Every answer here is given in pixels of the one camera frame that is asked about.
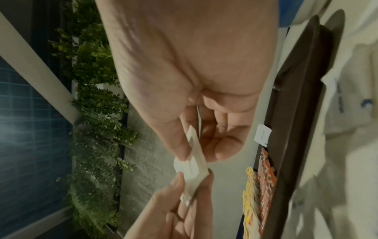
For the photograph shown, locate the pile of white sugar sachets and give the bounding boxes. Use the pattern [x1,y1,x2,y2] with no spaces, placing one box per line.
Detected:
[291,39,378,239]

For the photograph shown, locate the blue and white bowl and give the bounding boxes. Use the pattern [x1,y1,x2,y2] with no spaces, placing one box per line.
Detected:
[277,0,333,29]

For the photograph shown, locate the glass grid building facade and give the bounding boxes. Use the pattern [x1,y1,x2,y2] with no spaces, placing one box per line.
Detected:
[0,56,74,236]

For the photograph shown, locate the green hedge plants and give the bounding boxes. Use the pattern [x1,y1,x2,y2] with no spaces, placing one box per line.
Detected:
[48,0,139,239]

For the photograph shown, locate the row of red Nescafe sachets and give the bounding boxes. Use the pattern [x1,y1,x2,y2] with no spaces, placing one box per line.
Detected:
[255,146,278,236]

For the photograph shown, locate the white slanted beam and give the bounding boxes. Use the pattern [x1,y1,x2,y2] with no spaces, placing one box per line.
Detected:
[0,11,82,124]

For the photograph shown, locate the brown plastic tray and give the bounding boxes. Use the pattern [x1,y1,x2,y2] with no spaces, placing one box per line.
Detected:
[256,14,335,239]

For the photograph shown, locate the white sugar packet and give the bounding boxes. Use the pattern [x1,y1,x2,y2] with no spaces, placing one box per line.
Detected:
[179,172,208,208]
[173,124,210,182]
[254,123,272,148]

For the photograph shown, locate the person's left hand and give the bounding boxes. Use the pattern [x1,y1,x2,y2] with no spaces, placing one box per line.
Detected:
[122,167,215,239]

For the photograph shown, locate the person's right hand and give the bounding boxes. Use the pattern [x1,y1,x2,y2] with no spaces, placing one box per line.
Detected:
[94,0,280,164]

